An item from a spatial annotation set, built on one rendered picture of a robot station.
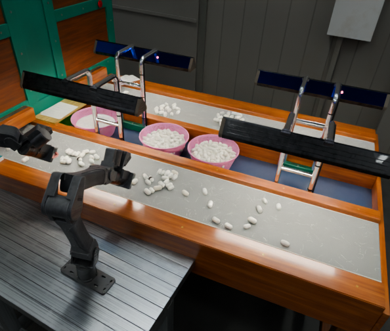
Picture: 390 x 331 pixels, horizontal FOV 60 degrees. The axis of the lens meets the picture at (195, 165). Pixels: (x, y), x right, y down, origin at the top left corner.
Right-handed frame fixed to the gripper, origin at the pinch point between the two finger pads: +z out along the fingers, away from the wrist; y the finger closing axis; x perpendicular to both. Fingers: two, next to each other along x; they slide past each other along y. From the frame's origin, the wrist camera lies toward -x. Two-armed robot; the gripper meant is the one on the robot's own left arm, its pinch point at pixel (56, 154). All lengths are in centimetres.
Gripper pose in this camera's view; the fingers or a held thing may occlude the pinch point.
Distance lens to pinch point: 158.7
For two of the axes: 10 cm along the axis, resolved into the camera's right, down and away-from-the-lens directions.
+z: 2.6, 1.1, 9.6
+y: -9.2, -2.6, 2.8
